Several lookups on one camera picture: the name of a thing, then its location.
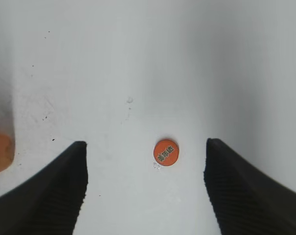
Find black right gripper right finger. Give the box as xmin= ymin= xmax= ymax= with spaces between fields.
xmin=204 ymin=139 xmax=296 ymax=235

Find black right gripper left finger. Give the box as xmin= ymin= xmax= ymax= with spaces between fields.
xmin=0 ymin=141 xmax=88 ymax=235

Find orange soda plastic bottle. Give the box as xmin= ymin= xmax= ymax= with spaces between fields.
xmin=0 ymin=82 xmax=15 ymax=172

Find orange bottle cap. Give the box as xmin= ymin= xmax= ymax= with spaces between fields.
xmin=153 ymin=139 xmax=179 ymax=166

